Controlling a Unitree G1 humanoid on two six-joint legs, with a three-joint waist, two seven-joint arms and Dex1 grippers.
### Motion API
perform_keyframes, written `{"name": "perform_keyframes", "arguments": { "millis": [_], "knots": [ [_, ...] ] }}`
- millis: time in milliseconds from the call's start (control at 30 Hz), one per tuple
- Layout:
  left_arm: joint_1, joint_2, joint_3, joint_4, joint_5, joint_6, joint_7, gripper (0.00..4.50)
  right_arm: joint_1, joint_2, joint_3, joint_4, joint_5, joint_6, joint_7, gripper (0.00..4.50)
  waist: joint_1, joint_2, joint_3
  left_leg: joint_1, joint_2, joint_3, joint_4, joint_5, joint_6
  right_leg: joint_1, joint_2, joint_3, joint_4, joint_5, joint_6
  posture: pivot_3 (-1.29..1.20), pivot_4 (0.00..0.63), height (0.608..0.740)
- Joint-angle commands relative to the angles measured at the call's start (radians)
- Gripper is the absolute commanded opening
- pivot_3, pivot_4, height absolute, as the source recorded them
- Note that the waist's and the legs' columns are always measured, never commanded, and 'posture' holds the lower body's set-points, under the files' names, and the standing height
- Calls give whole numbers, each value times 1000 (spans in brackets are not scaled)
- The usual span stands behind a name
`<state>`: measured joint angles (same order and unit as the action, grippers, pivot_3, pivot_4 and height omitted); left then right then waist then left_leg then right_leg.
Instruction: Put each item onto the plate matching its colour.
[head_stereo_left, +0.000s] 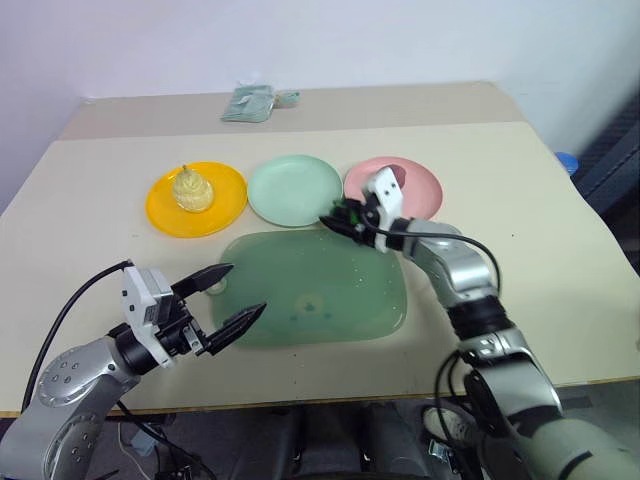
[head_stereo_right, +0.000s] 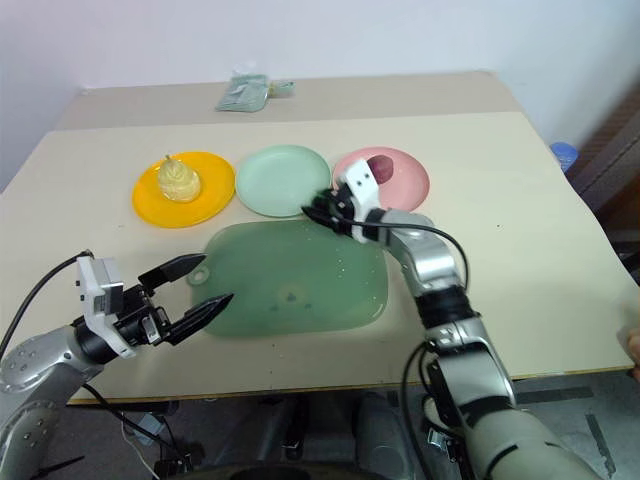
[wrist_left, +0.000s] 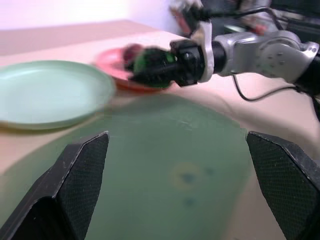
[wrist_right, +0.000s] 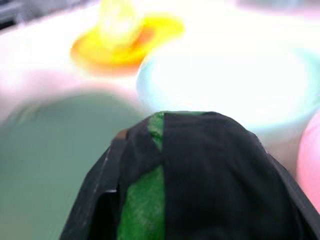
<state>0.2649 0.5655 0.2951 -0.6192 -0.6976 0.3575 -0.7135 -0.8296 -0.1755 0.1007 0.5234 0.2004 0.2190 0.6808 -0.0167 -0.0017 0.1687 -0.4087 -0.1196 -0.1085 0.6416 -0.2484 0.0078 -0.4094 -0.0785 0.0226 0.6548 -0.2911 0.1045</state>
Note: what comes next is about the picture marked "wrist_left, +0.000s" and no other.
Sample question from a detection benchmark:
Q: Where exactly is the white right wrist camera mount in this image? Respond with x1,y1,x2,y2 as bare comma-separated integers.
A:
191,20,216,83

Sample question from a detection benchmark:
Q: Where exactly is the dark red round item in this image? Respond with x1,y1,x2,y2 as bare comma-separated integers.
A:
123,43,142,62

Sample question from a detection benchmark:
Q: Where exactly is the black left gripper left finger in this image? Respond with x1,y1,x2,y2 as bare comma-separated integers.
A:
0,130,110,240

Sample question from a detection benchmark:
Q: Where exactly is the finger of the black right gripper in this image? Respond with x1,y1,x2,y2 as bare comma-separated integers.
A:
139,46,177,68
127,65,179,89

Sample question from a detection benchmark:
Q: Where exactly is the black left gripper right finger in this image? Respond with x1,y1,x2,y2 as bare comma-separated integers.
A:
245,130,320,240

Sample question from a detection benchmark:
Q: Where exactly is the dark background equipment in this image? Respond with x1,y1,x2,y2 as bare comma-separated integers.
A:
271,0,320,45

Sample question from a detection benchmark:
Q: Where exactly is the green round item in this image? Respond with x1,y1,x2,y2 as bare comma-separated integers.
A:
133,51,176,75

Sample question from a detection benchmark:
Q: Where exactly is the red plate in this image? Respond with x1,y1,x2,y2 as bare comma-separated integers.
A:
94,47,161,94

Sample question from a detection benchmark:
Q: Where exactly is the dark green plate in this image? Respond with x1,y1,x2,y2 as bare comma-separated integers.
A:
0,94,249,240

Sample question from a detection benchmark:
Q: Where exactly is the light green plate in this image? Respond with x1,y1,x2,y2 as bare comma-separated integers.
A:
0,60,117,131

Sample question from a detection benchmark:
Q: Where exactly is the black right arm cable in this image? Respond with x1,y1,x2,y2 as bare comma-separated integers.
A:
199,6,320,126

